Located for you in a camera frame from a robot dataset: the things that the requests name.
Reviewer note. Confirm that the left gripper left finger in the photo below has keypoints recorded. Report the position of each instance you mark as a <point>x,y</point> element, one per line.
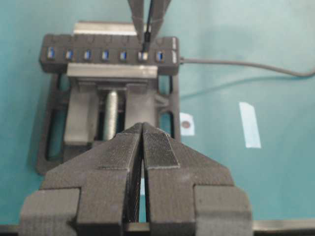
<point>94,194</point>

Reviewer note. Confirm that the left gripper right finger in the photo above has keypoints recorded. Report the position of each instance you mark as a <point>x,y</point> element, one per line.
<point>189,194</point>

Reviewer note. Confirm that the white sticker with brown dot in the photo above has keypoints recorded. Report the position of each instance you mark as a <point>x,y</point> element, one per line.
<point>187,124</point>

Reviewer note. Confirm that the grey bench vise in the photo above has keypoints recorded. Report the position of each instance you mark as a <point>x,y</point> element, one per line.
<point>91,103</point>

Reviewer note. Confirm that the white tape strip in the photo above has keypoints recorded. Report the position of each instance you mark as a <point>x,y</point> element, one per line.
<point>250,126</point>

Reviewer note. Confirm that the black multi-port USB hub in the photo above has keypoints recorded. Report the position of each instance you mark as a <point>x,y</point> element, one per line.
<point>58,50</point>

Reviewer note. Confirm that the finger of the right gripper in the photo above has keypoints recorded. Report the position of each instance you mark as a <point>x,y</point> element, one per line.
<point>158,9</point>
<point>137,15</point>

